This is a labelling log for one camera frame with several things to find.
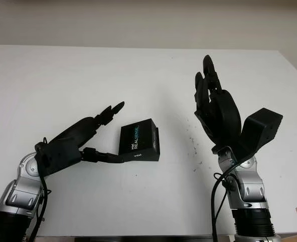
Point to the black RealSense box lid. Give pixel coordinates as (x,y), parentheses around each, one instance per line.
(138,138)

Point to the black box base with insert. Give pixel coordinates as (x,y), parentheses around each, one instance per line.
(159,141)

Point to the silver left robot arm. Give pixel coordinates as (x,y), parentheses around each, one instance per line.
(17,191)

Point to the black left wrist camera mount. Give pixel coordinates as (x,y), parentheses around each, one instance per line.
(60,158)

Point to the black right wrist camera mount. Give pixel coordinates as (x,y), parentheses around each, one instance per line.
(261,131)

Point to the dark robot torso edge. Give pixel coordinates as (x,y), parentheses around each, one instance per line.
(151,239)

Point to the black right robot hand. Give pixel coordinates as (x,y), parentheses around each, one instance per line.
(221,116)

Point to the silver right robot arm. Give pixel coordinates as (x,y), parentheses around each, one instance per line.
(249,186)

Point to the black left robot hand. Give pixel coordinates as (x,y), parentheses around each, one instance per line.
(73,133)

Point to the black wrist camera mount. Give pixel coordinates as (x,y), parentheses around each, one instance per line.
(261,131)
(60,158)

